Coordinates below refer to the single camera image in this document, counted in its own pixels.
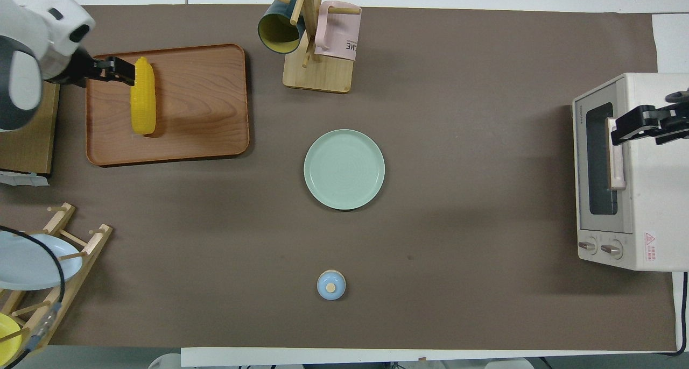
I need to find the wooden mug tree stand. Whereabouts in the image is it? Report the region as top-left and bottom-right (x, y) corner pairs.
(257, 0), (362, 94)

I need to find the light blue plate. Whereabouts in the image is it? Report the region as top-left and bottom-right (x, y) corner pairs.
(0, 231), (84, 291)

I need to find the white paper scrap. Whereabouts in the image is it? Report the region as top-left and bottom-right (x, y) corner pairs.
(0, 171), (50, 188)

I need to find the brown table mat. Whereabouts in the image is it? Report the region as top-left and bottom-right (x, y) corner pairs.
(0, 4), (678, 353)

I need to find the small blue lid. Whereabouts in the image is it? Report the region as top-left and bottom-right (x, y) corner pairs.
(317, 269), (347, 301)

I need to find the dark green mug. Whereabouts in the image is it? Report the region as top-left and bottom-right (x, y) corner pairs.
(257, 0), (306, 55)

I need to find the brown wooden tray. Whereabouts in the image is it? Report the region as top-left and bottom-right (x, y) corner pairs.
(85, 44), (251, 167)

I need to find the yellow plate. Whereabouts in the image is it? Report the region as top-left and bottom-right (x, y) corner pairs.
(0, 313), (23, 361)

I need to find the mint green plate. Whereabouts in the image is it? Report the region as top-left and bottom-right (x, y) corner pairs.
(304, 129), (386, 211)

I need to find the pink mug with print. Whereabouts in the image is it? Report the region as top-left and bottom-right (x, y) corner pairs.
(314, 1), (362, 62)

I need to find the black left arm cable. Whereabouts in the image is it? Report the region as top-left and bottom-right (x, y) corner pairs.
(0, 225), (66, 369)

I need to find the wooden dish rack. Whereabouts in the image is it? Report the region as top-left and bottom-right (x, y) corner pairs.
(0, 202), (114, 365)

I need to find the wooden cabinet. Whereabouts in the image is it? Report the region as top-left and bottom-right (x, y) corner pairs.
(0, 81), (60, 175)

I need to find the black oven power cable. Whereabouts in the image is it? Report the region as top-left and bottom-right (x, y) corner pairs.
(659, 271), (689, 356)

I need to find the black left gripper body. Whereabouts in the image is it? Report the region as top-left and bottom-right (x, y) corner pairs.
(65, 47), (116, 86)

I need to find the white round object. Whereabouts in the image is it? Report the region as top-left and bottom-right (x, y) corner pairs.
(148, 353), (182, 369)

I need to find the cream toaster oven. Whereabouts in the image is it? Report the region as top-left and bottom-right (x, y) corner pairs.
(572, 72), (689, 273)

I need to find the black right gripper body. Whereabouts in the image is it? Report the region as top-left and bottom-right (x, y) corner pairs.
(656, 90), (689, 144)

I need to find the yellow corn cob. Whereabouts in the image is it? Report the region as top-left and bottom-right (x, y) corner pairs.
(130, 56), (157, 136)

